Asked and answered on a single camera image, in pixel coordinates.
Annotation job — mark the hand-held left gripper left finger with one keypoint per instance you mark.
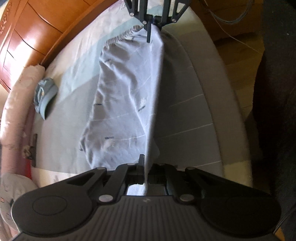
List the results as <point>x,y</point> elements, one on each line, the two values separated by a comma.
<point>141,166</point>

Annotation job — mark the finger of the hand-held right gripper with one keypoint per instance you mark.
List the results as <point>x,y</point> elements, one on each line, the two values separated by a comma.
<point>149,32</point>
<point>166,19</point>

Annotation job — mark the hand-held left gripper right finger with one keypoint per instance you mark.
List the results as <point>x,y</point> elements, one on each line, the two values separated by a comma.
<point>157,178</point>

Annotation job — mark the grey pants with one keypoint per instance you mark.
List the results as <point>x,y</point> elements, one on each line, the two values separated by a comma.
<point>120,92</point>

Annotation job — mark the black hair clip with flower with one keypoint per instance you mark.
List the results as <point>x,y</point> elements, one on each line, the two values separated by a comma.
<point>32,150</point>

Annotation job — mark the wooden bed headboard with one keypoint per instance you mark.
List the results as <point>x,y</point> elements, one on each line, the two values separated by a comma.
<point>34,34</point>

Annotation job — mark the blue cap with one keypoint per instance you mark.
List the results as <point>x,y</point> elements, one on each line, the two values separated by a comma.
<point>45,97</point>

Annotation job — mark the person's black clothing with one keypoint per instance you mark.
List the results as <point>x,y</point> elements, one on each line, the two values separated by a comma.
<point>277,115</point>

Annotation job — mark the pink floral folded quilt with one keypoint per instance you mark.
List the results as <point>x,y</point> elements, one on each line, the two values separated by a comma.
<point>16,104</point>

